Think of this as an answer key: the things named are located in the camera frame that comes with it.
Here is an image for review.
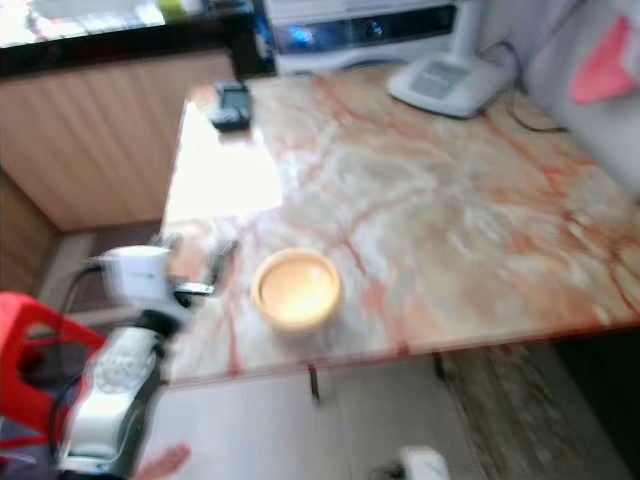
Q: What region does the black fan cable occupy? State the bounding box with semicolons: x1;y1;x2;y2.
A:
500;40;566;133

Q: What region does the white standing fan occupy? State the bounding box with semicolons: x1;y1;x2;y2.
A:
388;0;511;119

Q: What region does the green container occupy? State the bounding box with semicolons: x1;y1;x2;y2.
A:
157;0;204;23

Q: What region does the white rounded plastic object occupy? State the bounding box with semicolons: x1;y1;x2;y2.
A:
395;446;453;480

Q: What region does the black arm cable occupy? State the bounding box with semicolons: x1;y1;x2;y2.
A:
57;260;106;331

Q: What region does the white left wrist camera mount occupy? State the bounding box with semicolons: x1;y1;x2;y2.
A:
102;245;183;306

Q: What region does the orange bowl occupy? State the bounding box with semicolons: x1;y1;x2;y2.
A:
250;247;343;332

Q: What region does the black handheld device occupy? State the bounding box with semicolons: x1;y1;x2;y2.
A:
212;80;253;132

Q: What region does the white hanging cloth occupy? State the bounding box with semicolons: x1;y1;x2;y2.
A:
525;0;640;196

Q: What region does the red hanging cloth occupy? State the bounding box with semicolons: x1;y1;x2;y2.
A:
570;15;640;106

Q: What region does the red plastic stool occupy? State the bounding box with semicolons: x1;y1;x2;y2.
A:
0;292;106;446

